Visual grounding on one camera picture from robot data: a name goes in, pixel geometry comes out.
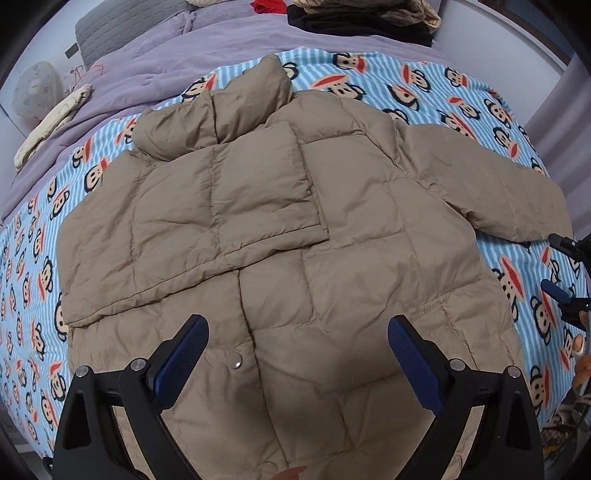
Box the cream folded cloth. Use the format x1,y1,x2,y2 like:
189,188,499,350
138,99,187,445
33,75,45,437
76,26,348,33
14,84,93,172

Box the white round plush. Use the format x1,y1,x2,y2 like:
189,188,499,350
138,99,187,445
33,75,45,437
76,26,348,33
11,60,64,124

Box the person's right hand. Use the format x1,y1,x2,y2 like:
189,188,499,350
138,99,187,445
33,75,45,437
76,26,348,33
571,310,591,366

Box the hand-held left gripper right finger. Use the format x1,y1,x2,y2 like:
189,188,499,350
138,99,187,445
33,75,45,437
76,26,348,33
387,315,541,480

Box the red cloth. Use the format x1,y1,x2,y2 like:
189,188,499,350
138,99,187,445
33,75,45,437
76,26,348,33
250,0,288,16

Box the purple quilt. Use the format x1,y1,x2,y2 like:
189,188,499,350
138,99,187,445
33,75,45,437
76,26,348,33
0,0,455,220

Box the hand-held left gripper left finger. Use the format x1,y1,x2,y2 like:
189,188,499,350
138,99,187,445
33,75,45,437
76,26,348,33
53,314,209,480

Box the patterned brown cloth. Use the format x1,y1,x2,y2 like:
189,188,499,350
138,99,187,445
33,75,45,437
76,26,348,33
540,406,587,462

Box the khaki puffer jacket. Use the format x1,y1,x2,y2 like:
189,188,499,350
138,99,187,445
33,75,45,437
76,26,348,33
58,54,570,480

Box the blue striped monkey print blanket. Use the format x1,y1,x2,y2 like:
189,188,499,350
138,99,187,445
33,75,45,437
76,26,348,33
0,48,585,467

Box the brown beige folded clothes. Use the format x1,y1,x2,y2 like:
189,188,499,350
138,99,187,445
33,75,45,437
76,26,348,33
287,0,443,29

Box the grey pillow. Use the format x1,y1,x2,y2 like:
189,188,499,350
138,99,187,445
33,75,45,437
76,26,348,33
74,0,197,66

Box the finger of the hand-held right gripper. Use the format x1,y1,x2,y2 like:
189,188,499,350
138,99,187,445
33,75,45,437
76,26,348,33
547,233,591,260
539,279,591,329

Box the black folded clothes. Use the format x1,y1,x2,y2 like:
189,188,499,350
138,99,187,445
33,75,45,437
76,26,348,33
286,11,435,48

